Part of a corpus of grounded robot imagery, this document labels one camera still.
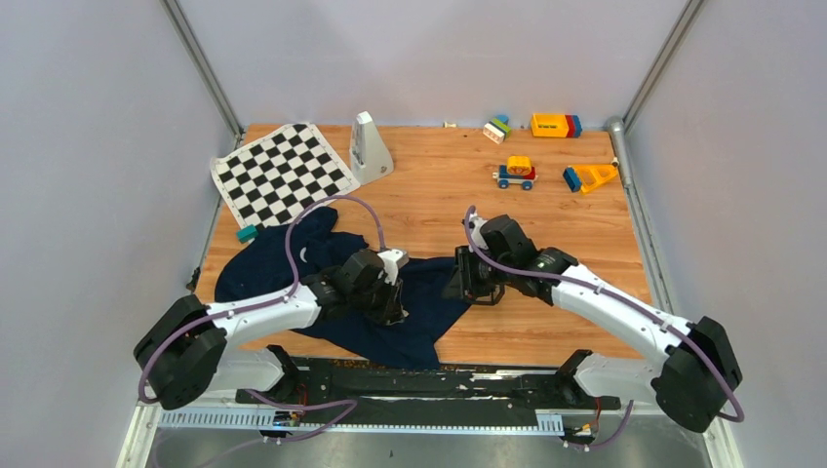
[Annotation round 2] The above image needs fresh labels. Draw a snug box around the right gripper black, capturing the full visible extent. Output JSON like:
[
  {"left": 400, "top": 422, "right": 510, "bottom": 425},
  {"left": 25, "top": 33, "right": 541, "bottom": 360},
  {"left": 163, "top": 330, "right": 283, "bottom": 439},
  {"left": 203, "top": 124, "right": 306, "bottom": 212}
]
[{"left": 442, "top": 246, "right": 514, "bottom": 300}]

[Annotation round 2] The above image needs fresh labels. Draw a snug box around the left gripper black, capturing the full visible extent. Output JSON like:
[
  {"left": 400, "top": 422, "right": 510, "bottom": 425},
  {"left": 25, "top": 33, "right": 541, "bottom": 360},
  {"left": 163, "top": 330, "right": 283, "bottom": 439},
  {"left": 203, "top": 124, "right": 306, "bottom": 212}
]
[{"left": 350, "top": 272, "right": 406, "bottom": 325}]

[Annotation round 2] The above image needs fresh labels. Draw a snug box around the navy blue garment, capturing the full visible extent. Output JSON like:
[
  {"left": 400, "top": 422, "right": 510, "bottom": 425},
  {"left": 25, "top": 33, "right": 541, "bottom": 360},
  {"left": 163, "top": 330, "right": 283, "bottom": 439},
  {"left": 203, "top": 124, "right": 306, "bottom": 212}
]
[{"left": 214, "top": 206, "right": 473, "bottom": 371}]

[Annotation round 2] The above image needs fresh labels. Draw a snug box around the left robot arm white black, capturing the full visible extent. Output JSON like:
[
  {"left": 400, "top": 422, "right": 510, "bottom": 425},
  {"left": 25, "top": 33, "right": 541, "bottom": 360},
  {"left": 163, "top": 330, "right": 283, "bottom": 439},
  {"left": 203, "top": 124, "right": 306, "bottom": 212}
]
[{"left": 134, "top": 249, "right": 410, "bottom": 410}]

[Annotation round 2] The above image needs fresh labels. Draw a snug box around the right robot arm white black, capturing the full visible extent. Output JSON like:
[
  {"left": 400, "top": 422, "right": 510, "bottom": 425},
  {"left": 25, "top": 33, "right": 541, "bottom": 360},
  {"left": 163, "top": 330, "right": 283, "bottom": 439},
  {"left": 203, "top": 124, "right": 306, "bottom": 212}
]
[{"left": 444, "top": 207, "right": 745, "bottom": 433}]

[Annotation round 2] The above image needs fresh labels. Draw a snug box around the toy car with yellow top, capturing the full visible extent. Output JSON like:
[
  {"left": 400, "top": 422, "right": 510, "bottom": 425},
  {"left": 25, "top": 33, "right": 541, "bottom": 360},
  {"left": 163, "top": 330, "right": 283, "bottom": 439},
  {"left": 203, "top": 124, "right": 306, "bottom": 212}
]
[{"left": 492, "top": 155, "right": 537, "bottom": 190}]

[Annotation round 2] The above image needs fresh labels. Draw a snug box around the teal block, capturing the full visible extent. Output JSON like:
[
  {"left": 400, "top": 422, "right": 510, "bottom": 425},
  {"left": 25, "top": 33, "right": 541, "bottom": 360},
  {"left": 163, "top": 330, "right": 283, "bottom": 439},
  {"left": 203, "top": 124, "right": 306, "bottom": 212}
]
[{"left": 236, "top": 225, "right": 258, "bottom": 244}]

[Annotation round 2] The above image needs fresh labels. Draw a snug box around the white metronome-shaped object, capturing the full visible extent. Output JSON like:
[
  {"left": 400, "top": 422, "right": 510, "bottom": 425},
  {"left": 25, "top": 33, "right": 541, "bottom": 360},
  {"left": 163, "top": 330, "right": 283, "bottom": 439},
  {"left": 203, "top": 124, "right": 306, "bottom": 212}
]
[{"left": 349, "top": 111, "right": 394, "bottom": 185}]

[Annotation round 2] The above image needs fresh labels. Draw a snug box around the checkerboard calibration mat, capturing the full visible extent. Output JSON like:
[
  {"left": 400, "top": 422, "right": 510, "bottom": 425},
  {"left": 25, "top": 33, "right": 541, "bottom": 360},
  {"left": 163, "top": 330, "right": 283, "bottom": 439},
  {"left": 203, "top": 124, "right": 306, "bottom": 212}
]
[{"left": 210, "top": 124, "right": 360, "bottom": 229}]

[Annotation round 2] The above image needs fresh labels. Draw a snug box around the white green blue brick stack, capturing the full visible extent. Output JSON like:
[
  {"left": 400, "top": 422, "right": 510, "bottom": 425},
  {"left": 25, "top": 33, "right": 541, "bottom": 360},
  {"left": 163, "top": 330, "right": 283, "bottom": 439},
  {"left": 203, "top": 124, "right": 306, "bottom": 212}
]
[{"left": 483, "top": 114, "right": 512, "bottom": 144}]

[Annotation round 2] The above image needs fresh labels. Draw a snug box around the orange blue toy ramp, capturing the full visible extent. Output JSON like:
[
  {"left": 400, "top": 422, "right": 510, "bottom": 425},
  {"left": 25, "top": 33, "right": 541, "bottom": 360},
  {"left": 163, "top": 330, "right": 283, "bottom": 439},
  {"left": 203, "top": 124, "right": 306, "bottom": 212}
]
[{"left": 563, "top": 164, "right": 619, "bottom": 194}]

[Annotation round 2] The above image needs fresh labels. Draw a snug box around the yellow red blue brick box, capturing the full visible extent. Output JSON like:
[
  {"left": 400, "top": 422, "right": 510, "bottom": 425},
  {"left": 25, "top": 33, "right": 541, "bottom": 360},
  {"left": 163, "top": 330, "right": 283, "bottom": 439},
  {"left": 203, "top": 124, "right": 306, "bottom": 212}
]
[{"left": 531, "top": 113, "right": 582, "bottom": 138}]

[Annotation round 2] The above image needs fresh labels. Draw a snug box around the grey metal pipe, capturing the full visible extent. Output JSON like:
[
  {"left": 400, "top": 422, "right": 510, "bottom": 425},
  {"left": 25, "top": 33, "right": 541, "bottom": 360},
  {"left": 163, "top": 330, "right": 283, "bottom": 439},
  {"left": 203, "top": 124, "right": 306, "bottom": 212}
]
[{"left": 606, "top": 116, "right": 634, "bottom": 189}]

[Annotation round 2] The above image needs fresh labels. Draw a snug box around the black square frame box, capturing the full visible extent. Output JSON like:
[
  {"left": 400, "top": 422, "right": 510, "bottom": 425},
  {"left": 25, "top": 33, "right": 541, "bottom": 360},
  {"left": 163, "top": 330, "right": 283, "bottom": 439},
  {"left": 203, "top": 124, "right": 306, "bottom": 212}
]
[{"left": 464, "top": 286, "right": 505, "bottom": 306}]

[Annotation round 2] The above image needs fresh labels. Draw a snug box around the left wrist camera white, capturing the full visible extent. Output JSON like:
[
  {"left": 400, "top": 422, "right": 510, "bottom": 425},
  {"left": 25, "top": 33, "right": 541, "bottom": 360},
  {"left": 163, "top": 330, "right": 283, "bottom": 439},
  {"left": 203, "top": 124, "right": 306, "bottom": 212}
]
[{"left": 377, "top": 249, "right": 410, "bottom": 285}]

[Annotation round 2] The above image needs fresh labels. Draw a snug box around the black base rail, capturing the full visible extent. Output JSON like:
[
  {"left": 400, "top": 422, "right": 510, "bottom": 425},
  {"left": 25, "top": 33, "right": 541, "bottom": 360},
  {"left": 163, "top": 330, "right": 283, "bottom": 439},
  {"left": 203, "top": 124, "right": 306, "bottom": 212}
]
[{"left": 262, "top": 357, "right": 621, "bottom": 427}]

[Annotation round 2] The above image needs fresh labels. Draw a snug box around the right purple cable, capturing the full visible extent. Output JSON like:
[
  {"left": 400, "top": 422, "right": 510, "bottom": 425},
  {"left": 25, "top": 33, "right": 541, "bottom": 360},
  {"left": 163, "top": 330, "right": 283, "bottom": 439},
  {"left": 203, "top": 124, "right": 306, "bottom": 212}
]
[{"left": 463, "top": 206, "right": 745, "bottom": 451}]

